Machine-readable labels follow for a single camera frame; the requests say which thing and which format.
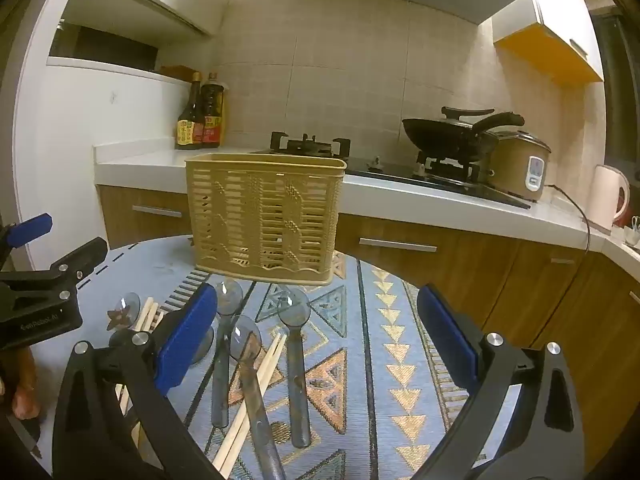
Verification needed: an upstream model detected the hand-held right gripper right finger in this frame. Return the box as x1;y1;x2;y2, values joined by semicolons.
415;284;586;480

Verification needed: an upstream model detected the dark bottle red label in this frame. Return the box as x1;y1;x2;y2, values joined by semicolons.
200;72;226;148

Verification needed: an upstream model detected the black wok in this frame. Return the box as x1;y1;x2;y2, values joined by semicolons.
402;111;526;160

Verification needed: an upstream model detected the white and yellow wall cabinet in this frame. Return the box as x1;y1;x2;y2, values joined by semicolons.
492;0;606;85

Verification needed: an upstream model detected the translucent grey spoon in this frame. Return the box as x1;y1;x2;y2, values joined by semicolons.
192;332;215;365
276;287;313;449
229;315;288;480
210;280;244;428
114;292;142;328

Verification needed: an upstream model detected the cardboard box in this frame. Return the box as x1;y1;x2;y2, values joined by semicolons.
159;65;201;83

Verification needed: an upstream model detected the person's left hand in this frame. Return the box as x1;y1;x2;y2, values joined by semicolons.
0;347;38;418

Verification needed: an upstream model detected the black gas stove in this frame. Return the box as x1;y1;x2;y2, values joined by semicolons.
250;132;531;210

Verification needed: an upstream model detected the black power cable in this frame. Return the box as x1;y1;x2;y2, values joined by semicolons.
545;184;593;253

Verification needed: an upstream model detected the dark bottle yellow label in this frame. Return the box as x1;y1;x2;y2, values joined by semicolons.
175;72;206;151

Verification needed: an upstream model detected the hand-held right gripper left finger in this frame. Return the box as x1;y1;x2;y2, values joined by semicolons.
52;282;221;480

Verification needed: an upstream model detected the white kitchen counter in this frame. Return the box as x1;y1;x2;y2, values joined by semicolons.
94;141;640;281

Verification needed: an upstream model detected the beige rice cooker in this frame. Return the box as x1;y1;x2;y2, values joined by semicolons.
487;129;552;203

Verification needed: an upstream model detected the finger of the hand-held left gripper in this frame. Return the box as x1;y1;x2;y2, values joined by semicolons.
0;213;53;271
0;237;108;311

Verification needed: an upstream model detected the tan plastic utensil basket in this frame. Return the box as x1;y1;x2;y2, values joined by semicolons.
185;154;347;287

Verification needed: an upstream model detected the wooden base cabinet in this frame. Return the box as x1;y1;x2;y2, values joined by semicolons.
95;185;640;471

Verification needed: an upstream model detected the blue patterned tablecloth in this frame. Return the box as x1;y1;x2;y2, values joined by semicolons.
30;240;523;480

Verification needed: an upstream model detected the white tall cabinet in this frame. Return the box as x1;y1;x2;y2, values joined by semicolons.
10;55;201;281

